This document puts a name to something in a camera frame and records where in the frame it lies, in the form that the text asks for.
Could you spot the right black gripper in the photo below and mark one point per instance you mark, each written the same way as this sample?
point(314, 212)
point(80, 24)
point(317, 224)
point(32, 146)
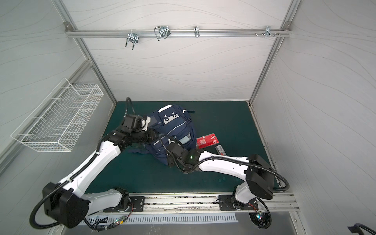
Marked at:
point(172, 147)

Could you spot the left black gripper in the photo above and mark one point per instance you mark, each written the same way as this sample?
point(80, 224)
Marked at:
point(150, 135)

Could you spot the navy blue backpack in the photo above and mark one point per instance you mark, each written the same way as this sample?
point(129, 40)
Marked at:
point(172, 120)

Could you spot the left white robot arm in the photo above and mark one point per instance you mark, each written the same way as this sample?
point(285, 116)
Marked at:
point(68, 203)

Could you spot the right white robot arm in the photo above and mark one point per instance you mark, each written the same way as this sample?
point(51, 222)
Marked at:
point(259, 178)

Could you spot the red booklet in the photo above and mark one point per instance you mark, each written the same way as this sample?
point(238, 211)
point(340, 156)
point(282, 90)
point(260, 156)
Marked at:
point(207, 141)

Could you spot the metal double hook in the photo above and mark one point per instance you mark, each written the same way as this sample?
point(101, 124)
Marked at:
point(162, 32)

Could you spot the small metal hook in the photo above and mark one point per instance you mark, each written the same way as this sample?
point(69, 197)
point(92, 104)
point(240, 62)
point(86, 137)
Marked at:
point(196, 32)

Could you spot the aluminium cross bar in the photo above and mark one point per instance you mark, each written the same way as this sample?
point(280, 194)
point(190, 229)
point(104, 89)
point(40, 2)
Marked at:
point(175, 33)

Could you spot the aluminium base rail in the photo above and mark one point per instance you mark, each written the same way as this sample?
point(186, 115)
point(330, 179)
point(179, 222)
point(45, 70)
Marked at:
point(181, 203)

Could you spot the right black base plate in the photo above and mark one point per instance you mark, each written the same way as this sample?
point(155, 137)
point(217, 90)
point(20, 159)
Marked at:
point(228, 203)

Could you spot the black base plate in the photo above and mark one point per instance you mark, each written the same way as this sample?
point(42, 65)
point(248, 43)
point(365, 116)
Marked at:
point(228, 203)
point(135, 204)

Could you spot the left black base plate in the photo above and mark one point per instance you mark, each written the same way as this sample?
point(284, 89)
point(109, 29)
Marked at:
point(135, 204)

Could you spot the white wire basket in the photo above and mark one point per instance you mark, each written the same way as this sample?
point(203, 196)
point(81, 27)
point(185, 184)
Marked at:
point(57, 123)

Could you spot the white slotted cable duct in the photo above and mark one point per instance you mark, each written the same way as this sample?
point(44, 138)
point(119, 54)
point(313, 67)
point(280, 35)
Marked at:
point(193, 218)

